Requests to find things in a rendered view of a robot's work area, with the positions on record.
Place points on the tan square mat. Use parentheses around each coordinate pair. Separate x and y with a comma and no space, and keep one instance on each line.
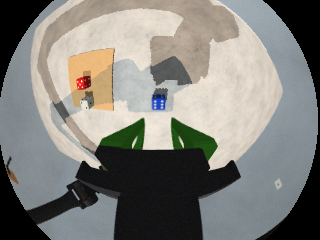
(99,66)

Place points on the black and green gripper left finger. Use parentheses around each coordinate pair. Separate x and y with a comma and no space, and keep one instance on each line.
(125,137)

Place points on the red die with white pips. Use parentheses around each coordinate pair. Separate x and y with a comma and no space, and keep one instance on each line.
(83,83)

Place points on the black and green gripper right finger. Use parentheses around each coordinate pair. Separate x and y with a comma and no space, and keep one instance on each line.
(191,138)

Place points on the grey die with black pips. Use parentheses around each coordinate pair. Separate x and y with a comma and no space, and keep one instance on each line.
(87,102)

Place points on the blue die with white pips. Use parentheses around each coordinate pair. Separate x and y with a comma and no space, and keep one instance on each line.
(158,102)

